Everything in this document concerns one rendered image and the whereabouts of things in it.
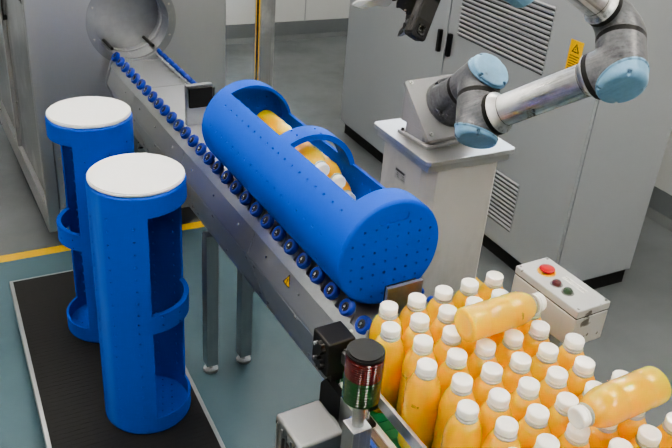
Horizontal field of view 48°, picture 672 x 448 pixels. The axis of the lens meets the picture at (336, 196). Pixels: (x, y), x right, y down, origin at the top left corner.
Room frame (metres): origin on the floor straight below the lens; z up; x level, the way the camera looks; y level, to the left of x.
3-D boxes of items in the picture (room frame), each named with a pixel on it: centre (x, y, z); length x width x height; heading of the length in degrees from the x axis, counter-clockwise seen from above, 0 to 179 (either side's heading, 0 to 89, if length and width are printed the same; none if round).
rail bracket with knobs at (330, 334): (1.34, -0.03, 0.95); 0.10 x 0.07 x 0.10; 122
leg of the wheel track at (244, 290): (2.41, 0.32, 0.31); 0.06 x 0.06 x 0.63; 32
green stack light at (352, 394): (0.97, -0.07, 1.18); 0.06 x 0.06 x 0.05
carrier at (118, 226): (1.96, 0.58, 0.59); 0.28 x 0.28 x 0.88
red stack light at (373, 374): (0.97, -0.07, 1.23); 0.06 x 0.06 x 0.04
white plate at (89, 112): (2.40, 0.86, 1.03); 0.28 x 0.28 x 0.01
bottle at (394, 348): (1.24, -0.13, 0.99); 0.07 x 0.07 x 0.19
